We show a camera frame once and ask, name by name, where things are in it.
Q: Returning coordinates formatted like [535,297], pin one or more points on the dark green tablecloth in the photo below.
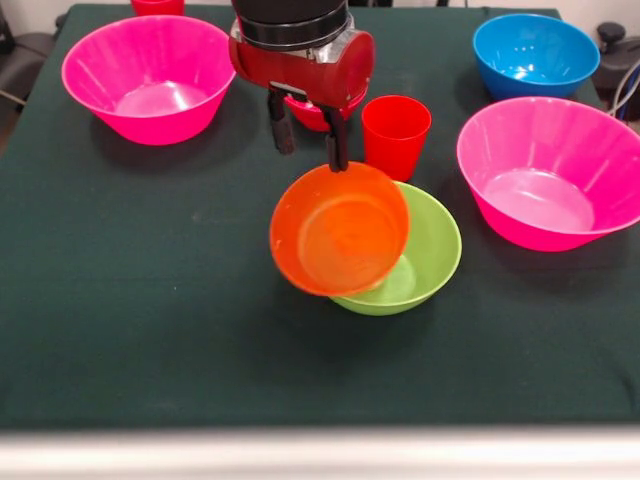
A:
[150,325]

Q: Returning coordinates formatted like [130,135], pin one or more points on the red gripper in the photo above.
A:
[300,72]

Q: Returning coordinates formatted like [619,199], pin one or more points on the small crimson bowl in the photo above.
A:
[307,117]

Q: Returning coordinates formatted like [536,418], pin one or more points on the green bowl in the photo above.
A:
[430,250]

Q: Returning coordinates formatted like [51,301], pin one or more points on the orange bowl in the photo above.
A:
[340,230]

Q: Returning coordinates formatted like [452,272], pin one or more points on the red cup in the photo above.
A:
[396,140]

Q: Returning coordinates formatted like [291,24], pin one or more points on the crimson cup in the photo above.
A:
[157,6]

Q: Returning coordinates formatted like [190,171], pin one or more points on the large pink bowl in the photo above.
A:
[150,85]
[545,190]

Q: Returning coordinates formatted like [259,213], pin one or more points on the blue bowl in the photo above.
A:
[535,60]

